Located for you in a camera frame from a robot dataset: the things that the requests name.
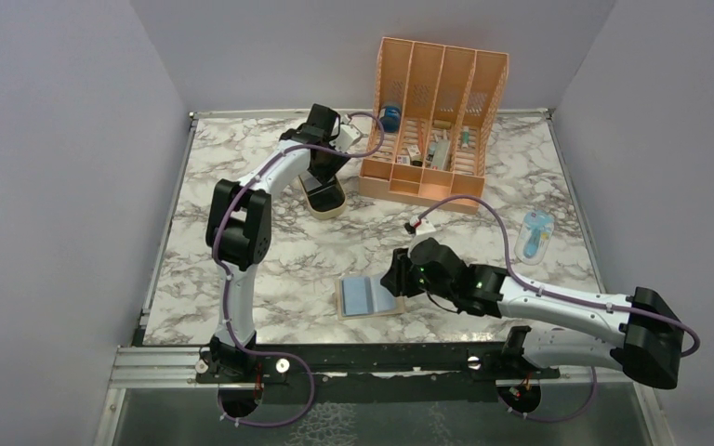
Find blue round jar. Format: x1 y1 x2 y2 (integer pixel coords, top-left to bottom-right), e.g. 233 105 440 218
378 101 402 134

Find beige leather card holder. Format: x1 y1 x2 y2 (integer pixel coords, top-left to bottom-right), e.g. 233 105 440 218
335 274 405 321

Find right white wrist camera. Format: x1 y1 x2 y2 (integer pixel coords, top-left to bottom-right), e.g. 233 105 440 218
412 218 437 240

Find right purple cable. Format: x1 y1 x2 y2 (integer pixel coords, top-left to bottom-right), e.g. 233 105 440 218
404 194 702 359

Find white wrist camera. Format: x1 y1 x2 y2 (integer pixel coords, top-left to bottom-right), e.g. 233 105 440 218
333 123 364 152
412 218 437 240

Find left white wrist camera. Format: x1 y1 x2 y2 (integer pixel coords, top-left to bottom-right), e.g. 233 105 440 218
333 123 364 152

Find purple cable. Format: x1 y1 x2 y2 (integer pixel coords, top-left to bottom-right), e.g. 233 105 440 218
211 111 387 371
404 194 702 359

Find beige tray with cards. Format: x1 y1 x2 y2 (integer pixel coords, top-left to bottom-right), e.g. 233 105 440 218
297 172 346 220

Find white tube in organizer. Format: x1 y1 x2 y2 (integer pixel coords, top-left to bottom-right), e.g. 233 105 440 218
460 125 470 151

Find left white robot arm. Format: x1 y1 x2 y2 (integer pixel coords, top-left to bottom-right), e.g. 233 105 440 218
205 104 362 382

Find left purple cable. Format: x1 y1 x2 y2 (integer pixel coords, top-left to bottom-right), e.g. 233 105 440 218
211 111 387 371

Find small items in organizer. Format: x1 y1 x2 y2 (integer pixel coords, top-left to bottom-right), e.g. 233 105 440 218
395 127 450 170

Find orange plastic desk organizer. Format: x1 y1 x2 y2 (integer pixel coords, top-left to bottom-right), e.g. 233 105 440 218
359 37 509 214

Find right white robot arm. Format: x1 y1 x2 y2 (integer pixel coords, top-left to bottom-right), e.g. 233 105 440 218
380 239 684 389

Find blue packaged item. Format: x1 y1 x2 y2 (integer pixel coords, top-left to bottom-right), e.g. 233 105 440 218
514 210 556 265

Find black mounting base rail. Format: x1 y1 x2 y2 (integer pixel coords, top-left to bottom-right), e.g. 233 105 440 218
110 341 654 404

